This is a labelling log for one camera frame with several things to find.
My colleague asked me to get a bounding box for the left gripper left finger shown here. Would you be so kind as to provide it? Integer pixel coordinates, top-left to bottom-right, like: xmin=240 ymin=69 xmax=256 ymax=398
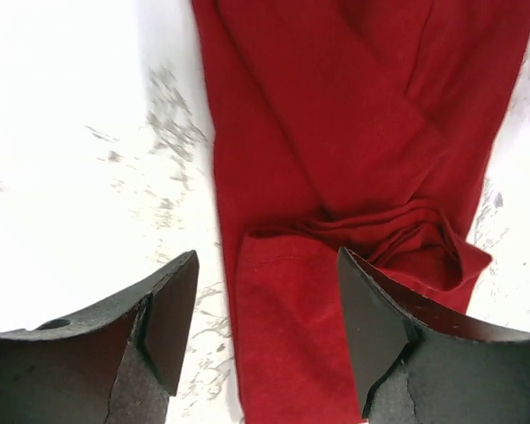
xmin=0 ymin=251 xmax=199 ymax=423

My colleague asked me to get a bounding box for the dark red t shirt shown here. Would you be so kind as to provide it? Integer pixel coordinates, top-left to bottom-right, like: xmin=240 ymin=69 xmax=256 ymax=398
xmin=192 ymin=1 xmax=530 ymax=423

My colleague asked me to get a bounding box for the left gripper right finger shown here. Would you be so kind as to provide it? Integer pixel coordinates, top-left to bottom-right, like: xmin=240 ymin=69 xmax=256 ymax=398
xmin=337 ymin=249 xmax=530 ymax=424

